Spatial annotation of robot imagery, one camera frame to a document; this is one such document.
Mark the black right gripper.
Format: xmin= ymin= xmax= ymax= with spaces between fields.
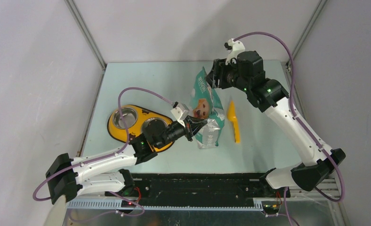
xmin=204 ymin=56 xmax=250 ymax=93

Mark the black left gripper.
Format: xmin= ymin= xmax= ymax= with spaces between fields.
xmin=156 ymin=115 xmax=208 ymax=149

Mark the green white pet food bag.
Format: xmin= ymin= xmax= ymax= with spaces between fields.
xmin=189 ymin=68 xmax=225 ymax=149

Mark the yellow plastic scoop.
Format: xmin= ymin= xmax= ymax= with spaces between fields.
xmin=226 ymin=100 xmax=241 ymax=144

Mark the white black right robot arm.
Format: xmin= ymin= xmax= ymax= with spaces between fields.
xmin=206 ymin=51 xmax=346 ymax=197

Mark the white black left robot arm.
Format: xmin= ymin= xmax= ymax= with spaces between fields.
xmin=46 ymin=116 xmax=208 ymax=204

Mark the yellow double pet bowl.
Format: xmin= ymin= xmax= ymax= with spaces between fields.
xmin=107 ymin=105 xmax=173 ymax=143

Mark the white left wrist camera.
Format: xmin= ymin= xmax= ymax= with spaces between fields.
xmin=170 ymin=102 xmax=189 ymax=128

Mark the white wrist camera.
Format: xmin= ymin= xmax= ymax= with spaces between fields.
xmin=224 ymin=39 xmax=245 ymax=65
xmin=170 ymin=102 xmax=189 ymax=128

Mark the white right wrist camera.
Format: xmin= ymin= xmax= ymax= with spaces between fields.
xmin=224 ymin=39 xmax=245 ymax=65

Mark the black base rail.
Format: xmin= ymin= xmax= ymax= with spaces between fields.
xmin=131 ymin=173 xmax=290 ymax=208

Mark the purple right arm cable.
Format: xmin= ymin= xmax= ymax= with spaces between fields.
xmin=234 ymin=31 xmax=346 ymax=226

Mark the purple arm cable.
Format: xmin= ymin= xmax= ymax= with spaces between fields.
xmin=234 ymin=31 xmax=346 ymax=226
xmin=32 ymin=87 xmax=175 ymax=218

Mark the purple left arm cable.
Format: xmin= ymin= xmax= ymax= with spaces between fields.
xmin=32 ymin=87 xmax=175 ymax=218

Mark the aluminium frame rail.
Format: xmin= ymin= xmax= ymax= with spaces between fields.
xmin=58 ymin=178 xmax=342 ymax=213

